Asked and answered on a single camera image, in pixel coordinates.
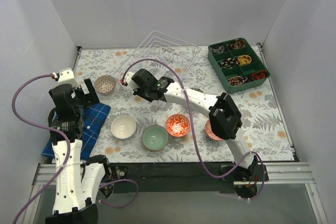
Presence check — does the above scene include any brown patterned small bowl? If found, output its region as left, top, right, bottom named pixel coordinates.
left=93, top=75, right=117, bottom=95

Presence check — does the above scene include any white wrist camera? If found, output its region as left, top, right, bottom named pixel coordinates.
left=52, top=68, right=80, bottom=88
left=121, top=71, right=139, bottom=90

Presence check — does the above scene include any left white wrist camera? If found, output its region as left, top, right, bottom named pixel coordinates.
left=52, top=68, right=80, bottom=88

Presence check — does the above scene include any aluminium frame rail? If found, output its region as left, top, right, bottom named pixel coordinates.
left=31, top=162, right=328, bottom=223

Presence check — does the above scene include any celadon green bowl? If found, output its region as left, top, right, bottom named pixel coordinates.
left=142, top=125, right=169, bottom=151

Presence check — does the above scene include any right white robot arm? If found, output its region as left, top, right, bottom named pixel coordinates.
left=124, top=69, right=258, bottom=181

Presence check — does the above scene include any blue zigzag red-inside bowl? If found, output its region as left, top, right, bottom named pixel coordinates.
left=205, top=120, right=223, bottom=141

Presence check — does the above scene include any white wire dish rack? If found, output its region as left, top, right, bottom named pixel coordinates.
left=115, top=29, right=202, bottom=109

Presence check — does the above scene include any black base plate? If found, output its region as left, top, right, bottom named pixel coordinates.
left=99, top=161, right=269, bottom=198

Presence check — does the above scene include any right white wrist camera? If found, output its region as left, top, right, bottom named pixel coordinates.
left=121, top=71, right=139, bottom=90

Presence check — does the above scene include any black white leaf bowl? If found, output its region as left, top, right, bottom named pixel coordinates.
left=188, top=88, right=204, bottom=93

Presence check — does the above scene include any green divided organizer tray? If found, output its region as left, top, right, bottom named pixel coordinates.
left=208, top=37, right=270, bottom=94

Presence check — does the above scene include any floral table mat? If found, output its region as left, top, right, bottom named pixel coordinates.
left=75, top=46, right=294, bottom=163

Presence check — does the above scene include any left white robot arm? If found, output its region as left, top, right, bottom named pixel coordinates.
left=45, top=78, right=112, bottom=223

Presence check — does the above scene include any blue plaid cloth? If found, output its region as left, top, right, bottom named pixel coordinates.
left=41, top=102, right=111, bottom=161

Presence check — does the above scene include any orange floral bowl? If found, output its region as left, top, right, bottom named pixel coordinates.
left=165, top=114, right=191, bottom=137

